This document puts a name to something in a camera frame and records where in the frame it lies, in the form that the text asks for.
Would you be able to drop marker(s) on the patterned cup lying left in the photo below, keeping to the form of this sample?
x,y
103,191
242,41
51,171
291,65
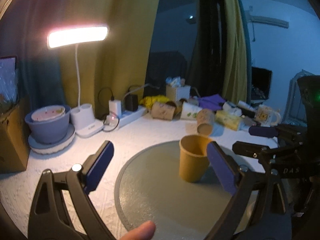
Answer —
x,y
164,111

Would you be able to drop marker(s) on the white plastic basket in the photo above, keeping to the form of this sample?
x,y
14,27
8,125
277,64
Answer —
x,y
177,93

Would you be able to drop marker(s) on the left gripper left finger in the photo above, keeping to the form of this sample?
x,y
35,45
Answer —
x,y
49,217

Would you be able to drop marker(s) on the cardboard box with fruit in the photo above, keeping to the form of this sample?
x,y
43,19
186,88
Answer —
x,y
14,131

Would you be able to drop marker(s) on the white paper cup green print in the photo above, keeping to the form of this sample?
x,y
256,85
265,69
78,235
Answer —
x,y
189,111

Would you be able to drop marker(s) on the yellow tissue box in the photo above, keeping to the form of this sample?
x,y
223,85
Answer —
x,y
227,120

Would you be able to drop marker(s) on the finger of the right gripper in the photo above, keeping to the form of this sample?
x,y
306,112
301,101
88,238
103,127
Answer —
x,y
259,131

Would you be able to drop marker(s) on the purple cloth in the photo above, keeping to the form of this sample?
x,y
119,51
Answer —
x,y
214,102

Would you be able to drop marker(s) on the patterned cup lying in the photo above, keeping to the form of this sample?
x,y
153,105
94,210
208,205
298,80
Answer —
x,y
205,121
164,111

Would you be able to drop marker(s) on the plain brown paper cup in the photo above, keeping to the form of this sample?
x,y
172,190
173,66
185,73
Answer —
x,y
193,157

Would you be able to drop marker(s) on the yellow curtain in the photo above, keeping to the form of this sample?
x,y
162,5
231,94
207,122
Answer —
x,y
117,62

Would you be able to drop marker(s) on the white usb charger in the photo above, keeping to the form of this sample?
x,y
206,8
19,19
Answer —
x,y
114,107

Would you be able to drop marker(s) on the yellow print mug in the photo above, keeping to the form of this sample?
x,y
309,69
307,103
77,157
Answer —
x,y
266,116

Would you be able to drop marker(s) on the grey round placemat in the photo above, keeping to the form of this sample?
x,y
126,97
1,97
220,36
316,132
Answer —
x,y
149,187

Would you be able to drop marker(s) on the black power adapter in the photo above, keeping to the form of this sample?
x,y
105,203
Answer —
x,y
131,102

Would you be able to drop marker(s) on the white power strip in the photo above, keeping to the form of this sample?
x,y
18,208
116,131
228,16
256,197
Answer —
x,y
127,117

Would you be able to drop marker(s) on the operator thumb tip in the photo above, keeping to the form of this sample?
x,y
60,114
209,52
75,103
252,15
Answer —
x,y
145,231

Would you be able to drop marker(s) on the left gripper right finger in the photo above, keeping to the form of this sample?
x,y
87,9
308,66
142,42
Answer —
x,y
239,181

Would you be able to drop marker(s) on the white desk lamp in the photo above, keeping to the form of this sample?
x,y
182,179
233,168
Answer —
x,y
82,116

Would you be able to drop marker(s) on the yellow plastic bag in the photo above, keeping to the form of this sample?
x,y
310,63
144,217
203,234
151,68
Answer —
x,y
148,101

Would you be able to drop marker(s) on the patterned cup lying front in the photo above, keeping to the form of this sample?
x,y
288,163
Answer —
x,y
205,121

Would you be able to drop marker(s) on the purple bowl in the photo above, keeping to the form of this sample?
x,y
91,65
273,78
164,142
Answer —
x,y
49,124

